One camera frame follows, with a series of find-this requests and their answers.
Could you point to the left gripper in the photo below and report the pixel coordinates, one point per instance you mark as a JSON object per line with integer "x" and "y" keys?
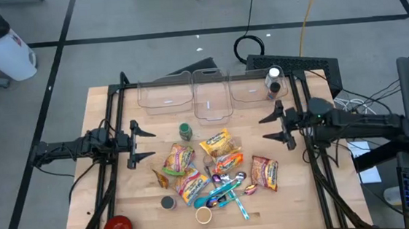
{"x": 122, "y": 143}

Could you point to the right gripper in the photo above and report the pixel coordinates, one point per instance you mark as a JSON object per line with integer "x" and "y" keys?
{"x": 296, "y": 122}

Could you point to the black-lid orange spice bottle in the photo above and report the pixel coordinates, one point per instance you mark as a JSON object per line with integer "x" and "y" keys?
{"x": 275, "y": 88}

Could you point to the green-edged chili shrimp ramen pack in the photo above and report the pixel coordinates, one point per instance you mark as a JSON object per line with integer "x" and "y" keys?
{"x": 179, "y": 159}

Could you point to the orange snack packet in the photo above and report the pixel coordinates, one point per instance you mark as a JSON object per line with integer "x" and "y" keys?
{"x": 162, "y": 180}

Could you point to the green spice jar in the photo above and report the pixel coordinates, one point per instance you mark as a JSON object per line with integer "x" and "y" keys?
{"x": 185, "y": 130}

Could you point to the red ramen noodle pack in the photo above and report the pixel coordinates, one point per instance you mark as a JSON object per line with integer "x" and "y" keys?
{"x": 265, "y": 172}

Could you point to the white-lid clear spice bottle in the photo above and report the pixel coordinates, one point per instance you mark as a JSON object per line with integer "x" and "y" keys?
{"x": 273, "y": 73}

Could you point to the orange chicken ramen pack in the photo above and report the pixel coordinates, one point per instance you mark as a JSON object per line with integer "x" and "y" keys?
{"x": 228, "y": 162}

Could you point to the dark-lid purple-label jar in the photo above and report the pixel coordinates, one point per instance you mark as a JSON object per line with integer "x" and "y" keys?
{"x": 168, "y": 202}

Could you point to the blue less-sodium ramen pack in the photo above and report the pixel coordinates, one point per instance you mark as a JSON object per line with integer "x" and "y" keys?
{"x": 191, "y": 185}

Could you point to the yellow ramen noodle pack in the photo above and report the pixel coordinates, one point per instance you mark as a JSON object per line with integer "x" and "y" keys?
{"x": 216, "y": 143}

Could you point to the small cork-stoppered glass jar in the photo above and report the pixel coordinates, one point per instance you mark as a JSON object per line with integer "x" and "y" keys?
{"x": 208, "y": 160}

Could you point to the gold iridescent metal spoon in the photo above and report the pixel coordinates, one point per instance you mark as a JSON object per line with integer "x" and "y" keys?
{"x": 250, "y": 189}

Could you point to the silver metal spoon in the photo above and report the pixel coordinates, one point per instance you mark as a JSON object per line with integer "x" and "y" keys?
{"x": 225, "y": 178}

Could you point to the purple iridescent metal spoon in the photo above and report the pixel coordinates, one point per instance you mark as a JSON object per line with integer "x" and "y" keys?
{"x": 216, "y": 178}

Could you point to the teal white patterned utensil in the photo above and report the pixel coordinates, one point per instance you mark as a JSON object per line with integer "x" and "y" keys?
{"x": 241, "y": 206}

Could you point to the rainbow iridescent metal spoon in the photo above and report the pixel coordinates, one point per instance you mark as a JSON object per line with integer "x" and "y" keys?
{"x": 211, "y": 202}

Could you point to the tan-lid furikake seasoning jar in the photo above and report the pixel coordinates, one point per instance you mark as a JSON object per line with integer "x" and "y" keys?
{"x": 203, "y": 215}

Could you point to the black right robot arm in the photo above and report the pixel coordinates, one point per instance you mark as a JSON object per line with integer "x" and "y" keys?
{"x": 366, "y": 123}

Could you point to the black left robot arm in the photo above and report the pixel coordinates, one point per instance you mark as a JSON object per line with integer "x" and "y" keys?
{"x": 64, "y": 147}

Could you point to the long clear plastic bin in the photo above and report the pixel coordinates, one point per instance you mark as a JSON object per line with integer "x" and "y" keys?
{"x": 212, "y": 92}

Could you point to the black flat panel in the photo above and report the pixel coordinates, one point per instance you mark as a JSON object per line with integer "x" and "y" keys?
{"x": 200, "y": 65}

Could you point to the white paper sheet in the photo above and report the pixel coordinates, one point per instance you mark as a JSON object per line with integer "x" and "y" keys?
{"x": 372, "y": 174}

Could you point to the black desk leg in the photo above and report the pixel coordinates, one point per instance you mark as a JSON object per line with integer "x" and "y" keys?
{"x": 379, "y": 155}

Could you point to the white computer mouse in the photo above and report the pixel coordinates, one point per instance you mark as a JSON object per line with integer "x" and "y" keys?
{"x": 392, "y": 195}

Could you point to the black aluminium table frame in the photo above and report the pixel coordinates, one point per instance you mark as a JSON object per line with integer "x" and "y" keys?
{"x": 114, "y": 88}

